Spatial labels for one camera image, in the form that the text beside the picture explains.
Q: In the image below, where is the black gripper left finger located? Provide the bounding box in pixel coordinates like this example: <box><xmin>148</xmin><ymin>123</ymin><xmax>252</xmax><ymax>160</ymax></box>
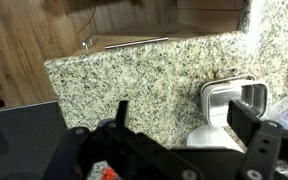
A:
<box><xmin>115</xmin><ymin>101</ymin><xmax>129</xmax><ymax>127</ymax></box>

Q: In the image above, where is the white paper towel roll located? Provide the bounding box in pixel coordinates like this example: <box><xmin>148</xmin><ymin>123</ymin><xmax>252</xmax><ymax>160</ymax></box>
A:
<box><xmin>186</xmin><ymin>125</ymin><xmax>242</xmax><ymax>152</ymax></box>

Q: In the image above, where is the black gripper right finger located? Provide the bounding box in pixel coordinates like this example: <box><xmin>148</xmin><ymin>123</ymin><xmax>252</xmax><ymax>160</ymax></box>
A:
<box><xmin>227</xmin><ymin>100</ymin><xmax>282</xmax><ymax>146</ymax></box>

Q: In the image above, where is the silver drawer handle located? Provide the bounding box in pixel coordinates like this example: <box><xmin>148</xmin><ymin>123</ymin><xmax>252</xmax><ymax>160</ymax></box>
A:
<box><xmin>105</xmin><ymin>37</ymin><xmax>169</xmax><ymax>50</ymax></box>

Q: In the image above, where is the white rectangular container bowl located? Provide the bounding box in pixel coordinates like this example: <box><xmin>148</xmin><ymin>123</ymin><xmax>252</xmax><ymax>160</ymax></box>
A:
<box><xmin>199</xmin><ymin>73</ymin><xmax>270</xmax><ymax>127</ymax></box>

